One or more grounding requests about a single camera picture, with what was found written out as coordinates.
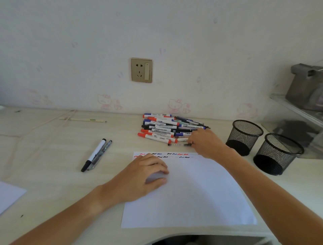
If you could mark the light wooden table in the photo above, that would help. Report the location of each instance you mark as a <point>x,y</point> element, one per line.
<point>50,151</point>

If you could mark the clear acrylic rack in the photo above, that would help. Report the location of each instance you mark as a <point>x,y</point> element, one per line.
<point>296,111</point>

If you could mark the dark slim pen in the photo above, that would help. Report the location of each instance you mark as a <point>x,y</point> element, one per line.
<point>106,147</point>

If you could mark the white paper sheet with squiggles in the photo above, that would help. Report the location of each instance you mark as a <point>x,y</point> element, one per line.
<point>196,202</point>

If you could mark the black mesh cup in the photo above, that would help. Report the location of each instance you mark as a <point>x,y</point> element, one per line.
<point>243,138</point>
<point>275,156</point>

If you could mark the paper-wrapped chopsticks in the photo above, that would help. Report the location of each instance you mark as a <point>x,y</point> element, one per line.
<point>83,120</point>

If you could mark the blank white paper sheet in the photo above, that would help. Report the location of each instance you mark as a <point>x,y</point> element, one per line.
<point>10,197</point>

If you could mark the person's right forearm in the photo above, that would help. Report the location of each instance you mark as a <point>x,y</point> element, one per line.
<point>265,191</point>

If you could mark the person's left hand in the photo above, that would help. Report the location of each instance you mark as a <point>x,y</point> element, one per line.
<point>133,179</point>

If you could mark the clear slim pen black cap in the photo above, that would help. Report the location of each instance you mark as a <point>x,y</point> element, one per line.
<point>179,144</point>

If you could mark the person's left forearm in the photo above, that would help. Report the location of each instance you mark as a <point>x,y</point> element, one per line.
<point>63,222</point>

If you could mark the person's right hand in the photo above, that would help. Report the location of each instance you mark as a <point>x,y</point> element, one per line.
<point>208,144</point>

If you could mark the black cap whiteboard marker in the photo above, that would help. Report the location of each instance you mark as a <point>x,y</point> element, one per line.
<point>94,154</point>

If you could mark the gold wall socket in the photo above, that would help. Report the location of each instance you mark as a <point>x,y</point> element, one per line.
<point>137,70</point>

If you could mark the pile of assorted pens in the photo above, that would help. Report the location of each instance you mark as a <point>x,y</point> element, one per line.
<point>161,131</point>

